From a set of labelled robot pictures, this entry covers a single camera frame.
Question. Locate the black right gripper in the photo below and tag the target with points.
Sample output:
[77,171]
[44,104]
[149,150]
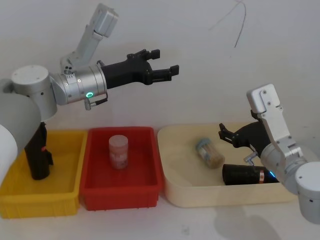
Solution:
[252,136]

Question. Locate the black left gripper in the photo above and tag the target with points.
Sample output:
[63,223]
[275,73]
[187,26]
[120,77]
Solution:
[125,72]

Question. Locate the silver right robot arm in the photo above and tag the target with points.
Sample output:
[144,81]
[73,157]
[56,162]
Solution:
[287,152]

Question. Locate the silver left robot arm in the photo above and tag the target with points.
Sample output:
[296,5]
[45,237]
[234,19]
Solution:
[30,85]

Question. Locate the clear jar of toothpicks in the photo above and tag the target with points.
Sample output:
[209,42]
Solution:
[210,155]

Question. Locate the black bottle with orange label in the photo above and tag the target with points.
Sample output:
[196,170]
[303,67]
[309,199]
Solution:
[240,175]

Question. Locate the cream plastic tray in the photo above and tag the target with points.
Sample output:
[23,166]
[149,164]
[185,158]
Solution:
[180,160]

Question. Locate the red plastic bin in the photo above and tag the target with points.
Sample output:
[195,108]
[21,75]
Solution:
[140,165]

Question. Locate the pink lidded jar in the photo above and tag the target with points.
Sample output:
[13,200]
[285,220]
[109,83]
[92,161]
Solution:
[118,153]

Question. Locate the yellow plastic bin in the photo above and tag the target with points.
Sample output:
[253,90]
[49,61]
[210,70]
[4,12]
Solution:
[62,175]

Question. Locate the black bottle with red mark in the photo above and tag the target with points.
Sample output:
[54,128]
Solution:
[37,160]

